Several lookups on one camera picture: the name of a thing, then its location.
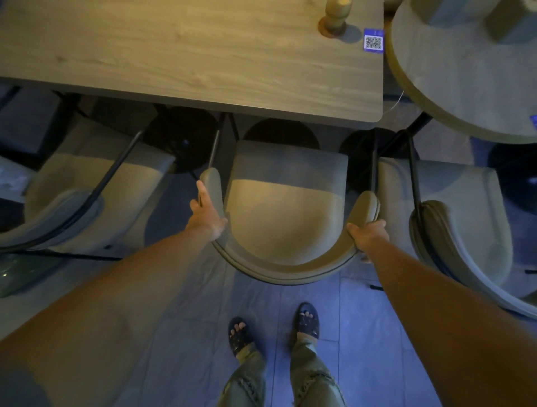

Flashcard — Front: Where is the person's right hand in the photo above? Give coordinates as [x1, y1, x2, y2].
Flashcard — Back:
[347, 219, 390, 255]

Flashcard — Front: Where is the person's left hand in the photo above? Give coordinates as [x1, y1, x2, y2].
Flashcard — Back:
[187, 180, 228, 242]

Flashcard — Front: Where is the beige upholstered armchair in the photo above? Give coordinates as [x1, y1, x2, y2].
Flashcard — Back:
[377, 156, 537, 321]
[199, 140, 381, 286]
[0, 119, 177, 257]

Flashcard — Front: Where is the person's right forearm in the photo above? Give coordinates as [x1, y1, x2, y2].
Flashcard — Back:
[362, 239, 537, 407]

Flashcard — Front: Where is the person's left forearm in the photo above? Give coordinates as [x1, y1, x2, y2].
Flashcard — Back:
[0, 228, 215, 407]

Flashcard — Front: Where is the black round table base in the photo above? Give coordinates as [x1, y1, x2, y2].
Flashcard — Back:
[338, 127, 411, 191]
[488, 142, 537, 215]
[242, 118, 321, 150]
[145, 106, 222, 175]

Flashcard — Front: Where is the black right sandal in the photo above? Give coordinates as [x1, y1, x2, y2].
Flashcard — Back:
[293, 302, 321, 341]

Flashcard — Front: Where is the black sandal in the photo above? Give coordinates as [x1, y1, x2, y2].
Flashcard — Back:
[227, 317, 255, 358]
[293, 302, 321, 341]

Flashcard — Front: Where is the black left sandal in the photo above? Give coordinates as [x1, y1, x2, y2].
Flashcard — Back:
[227, 317, 255, 358]

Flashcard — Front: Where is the olive right trouser leg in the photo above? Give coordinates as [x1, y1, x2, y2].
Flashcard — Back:
[290, 337, 347, 407]

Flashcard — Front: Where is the olive trouser leg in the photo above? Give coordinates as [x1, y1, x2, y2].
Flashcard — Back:
[290, 337, 347, 407]
[217, 343, 268, 407]

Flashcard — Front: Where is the olive left trouser leg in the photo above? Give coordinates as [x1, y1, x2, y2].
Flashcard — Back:
[217, 343, 268, 407]

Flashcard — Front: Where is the blue code sticker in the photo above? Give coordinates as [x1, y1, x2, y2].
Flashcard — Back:
[363, 28, 385, 55]

